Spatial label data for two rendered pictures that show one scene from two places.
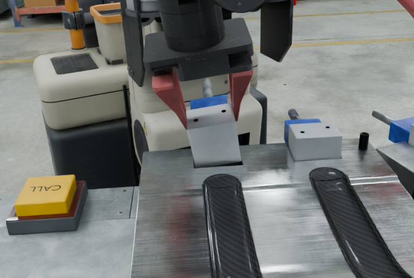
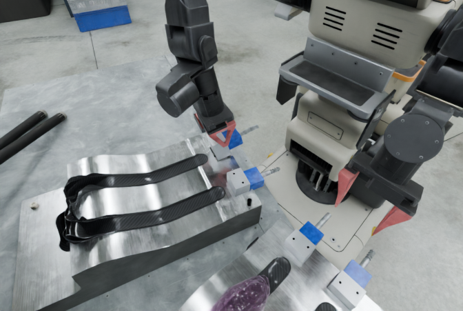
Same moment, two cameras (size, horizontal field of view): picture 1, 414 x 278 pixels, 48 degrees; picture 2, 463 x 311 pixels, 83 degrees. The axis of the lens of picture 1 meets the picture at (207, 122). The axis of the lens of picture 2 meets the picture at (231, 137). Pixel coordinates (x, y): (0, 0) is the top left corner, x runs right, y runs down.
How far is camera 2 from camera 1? 0.59 m
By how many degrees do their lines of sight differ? 57
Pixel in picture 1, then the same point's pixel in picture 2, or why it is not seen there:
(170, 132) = (293, 132)
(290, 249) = (169, 189)
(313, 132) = (235, 177)
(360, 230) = (187, 209)
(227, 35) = (214, 116)
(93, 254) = not seen: hidden behind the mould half
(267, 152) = (230, 167)
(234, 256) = (165, 174)
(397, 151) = (280, 227)
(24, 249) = (189, 125)
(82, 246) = not seen: hidden behind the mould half
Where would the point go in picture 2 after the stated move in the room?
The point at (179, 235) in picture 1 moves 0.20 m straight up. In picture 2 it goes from (169, 157) to (152, 95)
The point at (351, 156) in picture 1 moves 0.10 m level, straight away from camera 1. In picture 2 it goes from (238, 200) to (282, 198)
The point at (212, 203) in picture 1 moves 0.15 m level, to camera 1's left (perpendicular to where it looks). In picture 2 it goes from (191, 161) to (177, 123)
